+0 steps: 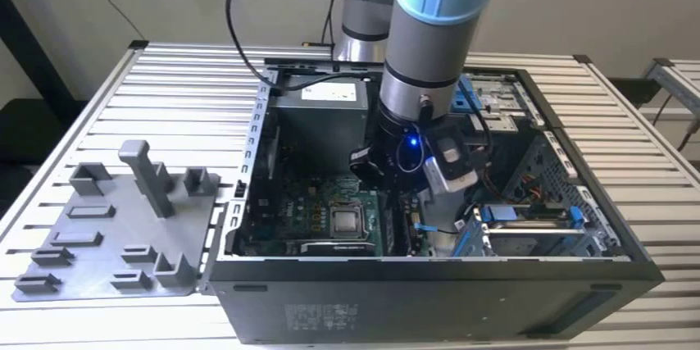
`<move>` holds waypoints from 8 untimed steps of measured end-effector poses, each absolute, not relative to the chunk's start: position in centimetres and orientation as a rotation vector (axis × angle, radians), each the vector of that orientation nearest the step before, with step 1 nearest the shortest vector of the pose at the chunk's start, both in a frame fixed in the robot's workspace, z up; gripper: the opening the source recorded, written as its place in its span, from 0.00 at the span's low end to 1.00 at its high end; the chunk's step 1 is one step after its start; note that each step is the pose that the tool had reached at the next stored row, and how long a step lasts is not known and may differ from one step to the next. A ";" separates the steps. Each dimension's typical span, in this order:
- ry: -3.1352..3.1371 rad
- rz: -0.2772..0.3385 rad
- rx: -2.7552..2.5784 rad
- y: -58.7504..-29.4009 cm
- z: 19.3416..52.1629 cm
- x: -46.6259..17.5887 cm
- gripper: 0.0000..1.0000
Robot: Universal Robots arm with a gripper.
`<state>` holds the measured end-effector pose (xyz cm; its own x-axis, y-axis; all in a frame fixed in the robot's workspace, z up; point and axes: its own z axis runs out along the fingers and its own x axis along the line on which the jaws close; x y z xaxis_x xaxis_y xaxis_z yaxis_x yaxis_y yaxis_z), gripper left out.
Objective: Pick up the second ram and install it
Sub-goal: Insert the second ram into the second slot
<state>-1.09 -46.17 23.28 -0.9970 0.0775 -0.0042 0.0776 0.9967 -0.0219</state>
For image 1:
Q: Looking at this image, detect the green motherboard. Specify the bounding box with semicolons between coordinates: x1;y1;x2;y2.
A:
243;175;434;257

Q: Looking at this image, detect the perforated metal drive cage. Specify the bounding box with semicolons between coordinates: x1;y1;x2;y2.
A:
503;132;624;252

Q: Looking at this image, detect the silver drive bracket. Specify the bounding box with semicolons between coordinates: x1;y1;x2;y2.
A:
472;75;519;134

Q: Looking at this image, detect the hard disk in blue carrier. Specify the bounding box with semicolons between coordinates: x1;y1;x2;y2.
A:
456;204;598;257

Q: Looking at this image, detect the orange wire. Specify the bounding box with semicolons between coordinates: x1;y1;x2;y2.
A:
519;173;544;206

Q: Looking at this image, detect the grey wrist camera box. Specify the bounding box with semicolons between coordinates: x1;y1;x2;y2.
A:
423;156;482;194

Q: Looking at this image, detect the grey plastic parts rack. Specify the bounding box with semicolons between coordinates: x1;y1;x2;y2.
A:
11;139;223;303

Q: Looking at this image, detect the aluminium side table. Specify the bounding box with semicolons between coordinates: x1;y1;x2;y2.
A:
639;57;700;121

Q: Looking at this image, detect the black open PC case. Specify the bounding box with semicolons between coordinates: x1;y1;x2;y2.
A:
199;57;667;345

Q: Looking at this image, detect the black graphics card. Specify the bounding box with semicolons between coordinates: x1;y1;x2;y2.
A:
299;241;379;257

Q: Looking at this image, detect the grey power supply unit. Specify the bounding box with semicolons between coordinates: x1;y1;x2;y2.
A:
271;75;382;175

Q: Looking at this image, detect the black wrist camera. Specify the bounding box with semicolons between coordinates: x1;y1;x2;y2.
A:
430;125;471;181

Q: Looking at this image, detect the silver CPU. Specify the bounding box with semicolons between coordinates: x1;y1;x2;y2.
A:
332;210;363;233

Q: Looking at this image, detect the metal CPU socket cover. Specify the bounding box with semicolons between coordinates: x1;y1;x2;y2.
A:
326;201;368;240

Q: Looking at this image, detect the black camera cable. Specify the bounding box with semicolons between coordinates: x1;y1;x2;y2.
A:
226;0;384;95

